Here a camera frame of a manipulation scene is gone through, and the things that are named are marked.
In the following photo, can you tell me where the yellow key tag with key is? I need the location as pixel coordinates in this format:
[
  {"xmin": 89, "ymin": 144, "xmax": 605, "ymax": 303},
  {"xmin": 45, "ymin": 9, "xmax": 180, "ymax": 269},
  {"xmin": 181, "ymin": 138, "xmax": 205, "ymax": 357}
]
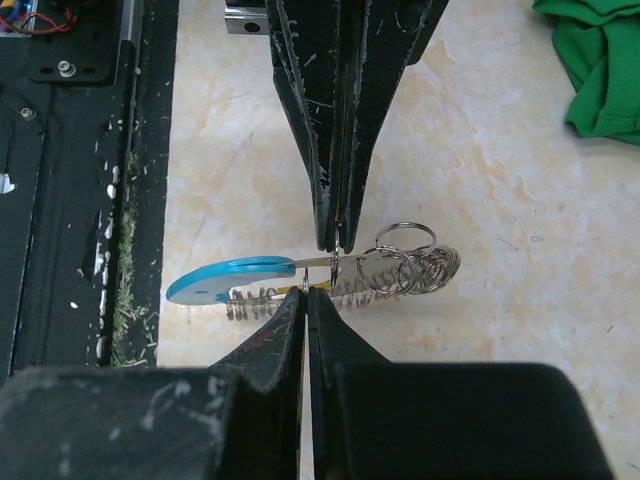
[{"xmin": 277, "ymin": 267, "xmax": 331, "ymax": 294}]

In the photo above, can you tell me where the green cloth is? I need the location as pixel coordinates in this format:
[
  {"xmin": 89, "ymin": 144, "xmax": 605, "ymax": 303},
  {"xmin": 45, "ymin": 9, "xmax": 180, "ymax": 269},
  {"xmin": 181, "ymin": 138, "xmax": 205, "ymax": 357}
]
[{"xmin": 532, "ymin": 1, "xmax": 639, "ymax": 145}]

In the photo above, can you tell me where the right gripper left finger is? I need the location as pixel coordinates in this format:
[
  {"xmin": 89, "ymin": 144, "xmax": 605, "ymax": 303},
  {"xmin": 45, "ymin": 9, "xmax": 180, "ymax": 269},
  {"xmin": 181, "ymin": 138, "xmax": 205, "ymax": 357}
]
[{"xmin": 1, "ymin": 289, "xmax": 306, "ymax": 479}]

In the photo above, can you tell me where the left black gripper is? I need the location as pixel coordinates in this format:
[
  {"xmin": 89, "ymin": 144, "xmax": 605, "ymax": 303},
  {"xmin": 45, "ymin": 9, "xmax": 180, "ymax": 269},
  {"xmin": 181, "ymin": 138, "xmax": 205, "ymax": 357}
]
[{"xmin": 224, "ymin": 0, "xmax": 447, "ymax": 251}]

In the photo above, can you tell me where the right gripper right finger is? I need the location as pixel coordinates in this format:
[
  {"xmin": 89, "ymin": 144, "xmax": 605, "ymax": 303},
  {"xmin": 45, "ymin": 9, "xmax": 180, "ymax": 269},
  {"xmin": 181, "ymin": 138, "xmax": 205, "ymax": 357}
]
[{"xmin": 307, "ymin": 289, "xmax": 613, "ymax": 479}]

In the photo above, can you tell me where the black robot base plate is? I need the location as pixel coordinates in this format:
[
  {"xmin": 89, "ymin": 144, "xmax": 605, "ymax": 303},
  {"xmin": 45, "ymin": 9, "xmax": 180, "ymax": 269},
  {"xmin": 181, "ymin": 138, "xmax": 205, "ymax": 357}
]
[{"xmin": 1, "ymin": 1, "xmax": 179, "ymax": 378}]

